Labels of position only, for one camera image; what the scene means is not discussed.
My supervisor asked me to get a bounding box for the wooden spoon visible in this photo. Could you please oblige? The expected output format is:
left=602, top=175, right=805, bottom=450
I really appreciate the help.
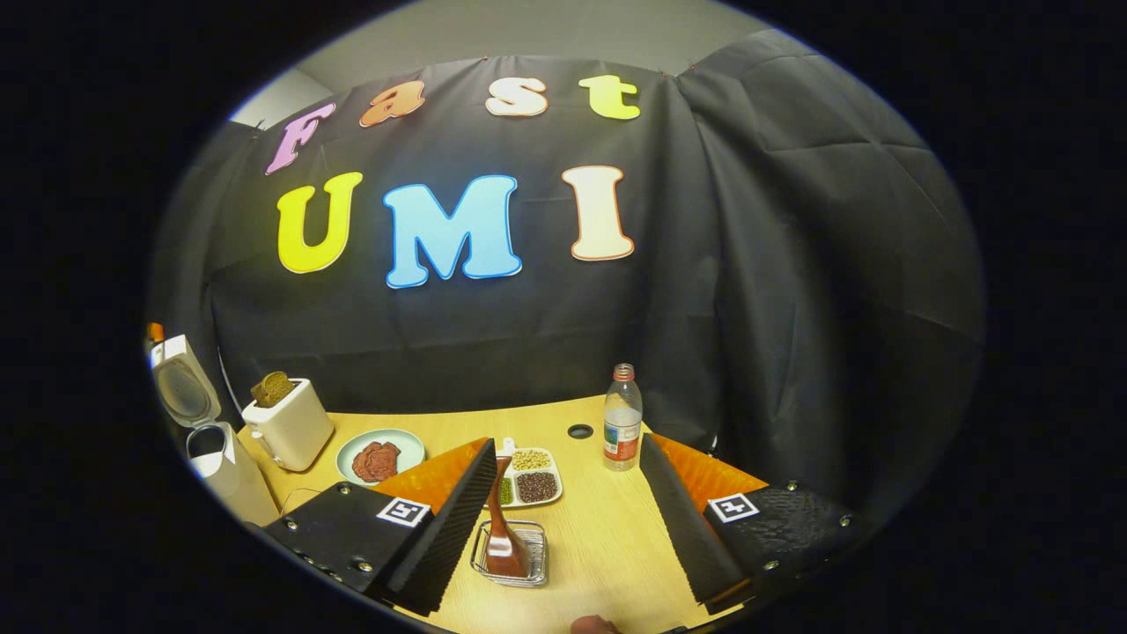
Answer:
left=484, top=455, right=534, bottom=580

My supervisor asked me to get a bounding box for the clear plastic bottle red label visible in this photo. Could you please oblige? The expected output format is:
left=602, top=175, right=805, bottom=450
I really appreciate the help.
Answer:
left=603, top=363, right=645, bottom=474

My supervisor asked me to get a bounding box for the black backdrop cloth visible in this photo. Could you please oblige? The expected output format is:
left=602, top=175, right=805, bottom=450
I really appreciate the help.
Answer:
left=145, top=29, right=987, bottom=496

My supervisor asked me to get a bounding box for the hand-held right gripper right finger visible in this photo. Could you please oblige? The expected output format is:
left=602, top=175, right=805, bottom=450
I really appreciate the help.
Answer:
left=638, top=431, right=858, bottom=616

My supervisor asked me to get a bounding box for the white rice cooker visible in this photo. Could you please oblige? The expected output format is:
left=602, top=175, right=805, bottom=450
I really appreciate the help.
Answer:
left=148, top=334, right=282, bottom=528

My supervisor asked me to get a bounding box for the white divided tray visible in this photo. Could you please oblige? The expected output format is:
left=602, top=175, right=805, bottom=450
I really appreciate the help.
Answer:
left=482, top=437, right=565, bottom=511

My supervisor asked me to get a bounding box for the white toaster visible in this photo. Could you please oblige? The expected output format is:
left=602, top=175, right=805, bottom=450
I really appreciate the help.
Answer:
left=241, top=379, right=336, bottom=474

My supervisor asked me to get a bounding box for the pale green plate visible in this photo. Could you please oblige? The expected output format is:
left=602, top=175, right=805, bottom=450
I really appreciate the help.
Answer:
left=335, top=428, right=427, bottom=489

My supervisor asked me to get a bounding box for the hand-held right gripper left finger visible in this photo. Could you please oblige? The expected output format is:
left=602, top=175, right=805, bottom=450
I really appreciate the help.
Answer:
left=262, top=437, right=499, bottom=617

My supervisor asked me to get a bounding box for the brown bread slice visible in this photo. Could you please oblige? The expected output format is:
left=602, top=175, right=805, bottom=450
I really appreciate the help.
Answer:
left=249, top=371, right=298, bottom=409

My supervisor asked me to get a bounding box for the sliced red meat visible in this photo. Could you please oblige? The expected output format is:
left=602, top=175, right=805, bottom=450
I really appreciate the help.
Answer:
left=351, top=441, right=403, bottom=483

